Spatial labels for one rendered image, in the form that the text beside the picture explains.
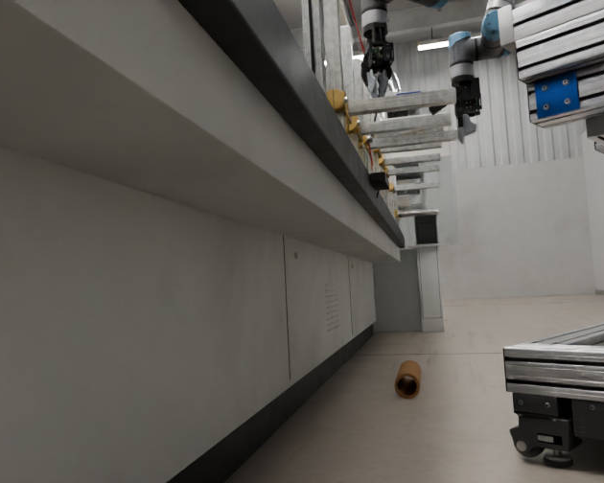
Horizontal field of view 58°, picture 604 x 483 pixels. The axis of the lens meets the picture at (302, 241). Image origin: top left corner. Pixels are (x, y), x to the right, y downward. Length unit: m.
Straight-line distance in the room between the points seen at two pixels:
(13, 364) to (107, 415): 0.17
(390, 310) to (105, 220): 3.60
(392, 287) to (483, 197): 6.44
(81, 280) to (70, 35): 0.38
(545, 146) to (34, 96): 10.46
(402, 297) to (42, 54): 3.93
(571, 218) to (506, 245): 1.18
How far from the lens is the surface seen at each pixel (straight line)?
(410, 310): 4.20
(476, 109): 1.88
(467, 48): 1.93
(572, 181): 10.69
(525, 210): 10.50
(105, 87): 0.42
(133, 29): 0.42
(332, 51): 1.39
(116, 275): 0.73
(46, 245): 0.63
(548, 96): 1.36
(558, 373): 1.17
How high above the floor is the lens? 0.37
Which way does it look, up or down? 5 degrees up
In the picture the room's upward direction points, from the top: 3 degrees counter-clockwise
